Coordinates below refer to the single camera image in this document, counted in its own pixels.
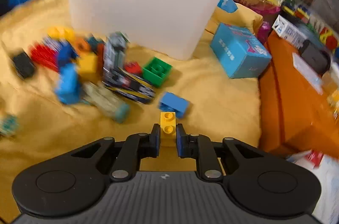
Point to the light blue cardboard box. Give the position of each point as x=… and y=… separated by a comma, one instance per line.
x=239, y=52

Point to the small black toy car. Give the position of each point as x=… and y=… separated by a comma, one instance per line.
x=23, y=64

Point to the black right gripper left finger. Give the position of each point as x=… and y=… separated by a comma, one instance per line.
x=129, y=153

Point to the large yellow toy brick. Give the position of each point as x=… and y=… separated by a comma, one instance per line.
x=87, y=63

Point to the white blue small carton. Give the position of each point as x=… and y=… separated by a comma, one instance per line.
x=287, y=31

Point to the red toy brick plate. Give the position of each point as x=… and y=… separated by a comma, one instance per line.
x=45, y=56

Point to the black device on box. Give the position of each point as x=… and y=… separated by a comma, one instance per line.
x=318, y=60

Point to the tall blue toy brick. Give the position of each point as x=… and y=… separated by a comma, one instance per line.
x=68, y=89

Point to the orange box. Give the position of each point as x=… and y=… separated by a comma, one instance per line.
x=294, y=117

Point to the small yellow toy brick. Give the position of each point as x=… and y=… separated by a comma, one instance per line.
x=168, y=125

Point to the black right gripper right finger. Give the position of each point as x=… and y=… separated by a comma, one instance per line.
x=201, y=149

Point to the yellow cloth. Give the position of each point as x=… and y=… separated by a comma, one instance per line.
x=218, y=106

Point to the white translucent plastic bin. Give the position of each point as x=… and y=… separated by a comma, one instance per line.
x=143, y=6

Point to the green square toy brick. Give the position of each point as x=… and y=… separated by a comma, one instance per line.
x=156, y=71

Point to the black yellow toy race car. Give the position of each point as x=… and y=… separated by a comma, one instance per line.
x=128, y=85

